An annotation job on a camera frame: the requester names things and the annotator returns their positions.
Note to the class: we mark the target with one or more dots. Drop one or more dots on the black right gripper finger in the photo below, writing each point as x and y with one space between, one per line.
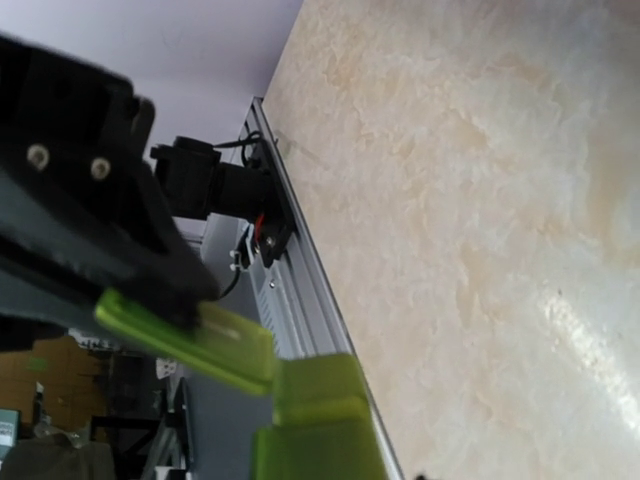
81 211

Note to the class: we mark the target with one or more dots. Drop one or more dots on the green pill organizer box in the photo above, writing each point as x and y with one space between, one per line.
322 425

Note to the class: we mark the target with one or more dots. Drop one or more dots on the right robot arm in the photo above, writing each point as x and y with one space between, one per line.
194 181

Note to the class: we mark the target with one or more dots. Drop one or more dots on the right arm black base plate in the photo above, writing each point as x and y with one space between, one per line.
269 207

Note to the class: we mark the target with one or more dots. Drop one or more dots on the aluminium front rail frame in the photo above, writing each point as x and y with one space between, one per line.
293 298

